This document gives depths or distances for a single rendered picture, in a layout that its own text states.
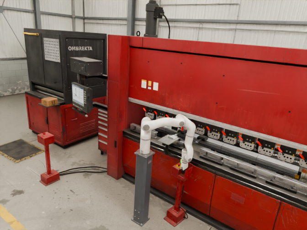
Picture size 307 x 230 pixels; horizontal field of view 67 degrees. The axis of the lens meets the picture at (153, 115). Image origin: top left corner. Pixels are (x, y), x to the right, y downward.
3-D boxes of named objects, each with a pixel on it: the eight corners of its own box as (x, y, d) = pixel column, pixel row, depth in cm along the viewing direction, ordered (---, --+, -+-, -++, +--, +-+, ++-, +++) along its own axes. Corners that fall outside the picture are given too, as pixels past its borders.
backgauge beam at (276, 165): (142, 125, 390) (143, 119, 387) (147, 123, 401) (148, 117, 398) (299, 180, 264) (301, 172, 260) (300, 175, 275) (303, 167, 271)
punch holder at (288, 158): (277, 158, 247) (280, 144, 242) (278, 155, 253) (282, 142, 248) (292, 163, 239) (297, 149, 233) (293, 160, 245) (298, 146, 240)
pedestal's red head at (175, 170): (171, 174, 297) (172, 162, 291) (178, 169, 308) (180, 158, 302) (183, 181, 284) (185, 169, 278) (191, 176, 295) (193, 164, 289)
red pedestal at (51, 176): (39, 181, 371) (33, 133, 344) (53, 174, 390) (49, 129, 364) (45, 186, 360) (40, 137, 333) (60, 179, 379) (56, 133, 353)
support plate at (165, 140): (157, 141, 311) (157, 140, 311) (167, 135, 331) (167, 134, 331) (168, 145, 301) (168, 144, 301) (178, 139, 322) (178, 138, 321)
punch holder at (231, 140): (222, 141, 280) (224, 128, 275) (224, 139, 286) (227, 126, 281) (235, 145, 272) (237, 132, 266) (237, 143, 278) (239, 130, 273)
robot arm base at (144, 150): (146, 158, 264) (147, 143, 258) (133, 152, 274) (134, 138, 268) (155, 152, 279) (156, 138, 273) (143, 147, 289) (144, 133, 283)
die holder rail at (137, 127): (129, 129, 373) (130, 123, 370) (132, 128, 378) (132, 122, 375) (155, 138, 346) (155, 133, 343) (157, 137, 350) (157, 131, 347)
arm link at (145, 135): (140, 140, 265) (141, 120, 257) (140, 133, 282) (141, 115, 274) (150, 140, 265) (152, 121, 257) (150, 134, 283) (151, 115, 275)
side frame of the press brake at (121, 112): (106, 174, 401) (107, 34, 327) (138, 157, 466) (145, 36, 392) (117, 180, 387) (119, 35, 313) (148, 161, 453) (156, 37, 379)
